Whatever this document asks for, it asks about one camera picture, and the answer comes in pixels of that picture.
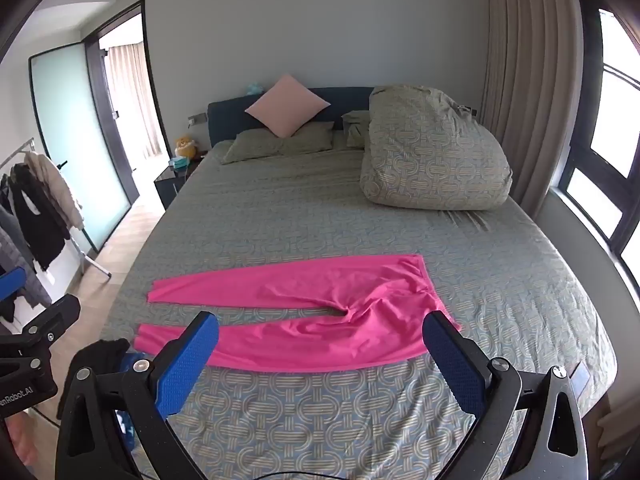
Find dark door frame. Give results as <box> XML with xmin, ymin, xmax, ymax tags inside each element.
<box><xmin>82</xmin><ymin>0</ymin><xmax>171</xmax><ymax>206</ymax></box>

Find pink square pillow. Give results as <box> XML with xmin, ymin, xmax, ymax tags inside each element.
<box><xmin>245</xmin><ymin>75</ymin><xmax>332</xmax><ymax>139</ymax></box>

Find pink pants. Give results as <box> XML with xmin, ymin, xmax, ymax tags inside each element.
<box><xmin>134</xmin><ymin>254</ymin><xmax>458</xmax><ymax>374</ymax></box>

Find dark nightstand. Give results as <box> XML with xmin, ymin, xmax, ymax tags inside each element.
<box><xmin>154</xmin><ymin>152</ymin><xmax>206</xmax><ymax>210</ymax></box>

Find dark window frame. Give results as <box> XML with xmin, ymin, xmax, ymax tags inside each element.
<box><xmin>547</xmin><ymin>0</ymin><xmax>640</xmax><ymax>306</ymax></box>

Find frosted glass sliding door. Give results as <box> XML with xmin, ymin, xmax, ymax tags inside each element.
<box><xmin>29</xmin><ymin>40</ymin><xmax>133</xmax><ymax>253</ymax></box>

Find grey hanging clothes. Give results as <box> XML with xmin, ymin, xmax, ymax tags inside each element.
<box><xmin>0</xmin><ymin>205</ymin><xmax>53</xmax><ymax>323</ymax></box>

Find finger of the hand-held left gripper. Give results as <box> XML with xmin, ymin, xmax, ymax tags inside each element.
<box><xmin>0</xmin><ymin>294</ymin><xmax>82</xmax><ymax>361</ymax></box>
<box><xmin>0</xmin><ymin>266</ymin><xmax>27</xmax><ymax>306</ymax></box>

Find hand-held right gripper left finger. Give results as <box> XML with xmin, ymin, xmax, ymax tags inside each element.
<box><xmin>56</xmin><ymin>311</ymin><xmax>221</xmax><ymax>480</ymax></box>

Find beige hanging jacket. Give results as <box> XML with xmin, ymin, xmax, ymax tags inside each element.
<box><xmin>24</xmin><ymin>152</ymin><xmax>85</xmax><ymax>231</ymax></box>

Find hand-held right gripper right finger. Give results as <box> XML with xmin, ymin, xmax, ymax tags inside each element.
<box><xmin>422</xmin><ymin>310</ymin><xmax>591</xmax><ymax>480</ymax></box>

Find beige curtain behind doorway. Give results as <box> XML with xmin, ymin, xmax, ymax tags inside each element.
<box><xmin>107</xmin><ymin>44</ymin><xmax>168</xmax><ymax>158</ymax></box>

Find dark blue headboard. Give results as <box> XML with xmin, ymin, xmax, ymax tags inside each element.
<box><xmin>207</xmin><ymin>87</ymin><xmax>373</xmax><ymax>148</ymax></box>

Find black cloth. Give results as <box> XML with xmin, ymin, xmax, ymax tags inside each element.
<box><xmin>57</xmin><ymin>338</ymin><xmax>132</xmax><ymax>421</ymax></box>

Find black cable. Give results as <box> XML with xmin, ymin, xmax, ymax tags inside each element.
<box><xmin>235</xmin><ymin>469</ymin><xmax>351</xmax><ymax>480</ymax></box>

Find beige window curtain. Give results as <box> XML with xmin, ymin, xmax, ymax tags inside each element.
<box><xmin>480</xmin><ymin>0</ymin><xmax>583</xmax><ymax>221</ymax></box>

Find folded patterned duvet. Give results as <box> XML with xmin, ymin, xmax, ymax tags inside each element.
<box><xmin>360</xmin><ymin>85</ymin><xmax>513</xmax><ymax>211</ymax></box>

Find patterned flat pillow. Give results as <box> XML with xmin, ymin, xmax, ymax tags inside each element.
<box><xmin>221</xmin><ymin>122</ymin><xmax>335</xmax><ymax>165</ymax></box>
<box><xmin>341</xmin><ymin>110</ymin><xmax>373</xmax><ymax>149</ymax></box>

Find bed with patterned cover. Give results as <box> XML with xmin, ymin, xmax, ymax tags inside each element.
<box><xmin>97</xmin><ymin>87</ymin><xmax>618</xmax><ymax>480</ymax></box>

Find black hanging garment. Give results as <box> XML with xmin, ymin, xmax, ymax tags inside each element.
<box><xmin>7</xmin><ymin>162</ymin><xmax>71</xmax><ymax>271</ymax></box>

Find metal clothes rack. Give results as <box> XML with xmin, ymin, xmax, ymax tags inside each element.
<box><xmin>0</xmin><ymin>137</ymin><xmax>112</xmax><ymax>277</ymax></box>

